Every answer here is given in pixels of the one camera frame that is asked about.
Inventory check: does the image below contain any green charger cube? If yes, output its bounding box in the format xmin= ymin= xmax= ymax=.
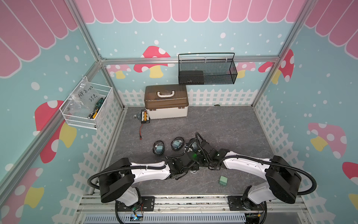
xmin=219 ymin=175 xmax=228 ymax=186

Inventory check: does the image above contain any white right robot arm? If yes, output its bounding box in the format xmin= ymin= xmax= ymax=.
xmin=186 ymin=139 xmax=317 ymax=204

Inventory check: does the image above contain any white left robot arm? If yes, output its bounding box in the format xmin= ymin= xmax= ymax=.
xmin=87 ymin=152 xmax=206 ymax=206

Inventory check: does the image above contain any black yellow charger board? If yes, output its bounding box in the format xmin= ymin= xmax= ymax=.
xmin=140 ymin=109 xmax=150 ymax=124

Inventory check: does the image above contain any brown lid storage box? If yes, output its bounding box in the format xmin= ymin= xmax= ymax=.
xmin=144 ymin=84 xmax=189 ymax=119

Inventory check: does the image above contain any black box in basket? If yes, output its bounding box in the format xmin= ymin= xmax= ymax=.
xmin=178 ymin=71 xmax=204 ymax=85

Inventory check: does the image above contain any clear labelled plastic bag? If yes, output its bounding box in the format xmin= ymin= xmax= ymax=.
xmin=67 ymin=79 xmax=100 ymax=114

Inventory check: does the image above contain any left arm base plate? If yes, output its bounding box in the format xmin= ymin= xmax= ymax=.
xmin=117 ymin=196 xmax=155 ymax=212

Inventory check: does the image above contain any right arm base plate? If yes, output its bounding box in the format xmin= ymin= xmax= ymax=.
xmin=227 ymin=196 xmax=264 ymax=211

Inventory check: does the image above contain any black wire mesh basket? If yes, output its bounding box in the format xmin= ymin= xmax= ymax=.
xmin=178 ymin=52 xmax=238 ymax=85

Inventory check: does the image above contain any green handled tool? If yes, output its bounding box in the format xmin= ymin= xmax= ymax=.
xmin=87 ymin=98 xmax=105 ymax=119

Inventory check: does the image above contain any white wire wall basket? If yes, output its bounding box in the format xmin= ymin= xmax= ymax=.
xmin=60 ymin=77 xmax=114 ymax=130

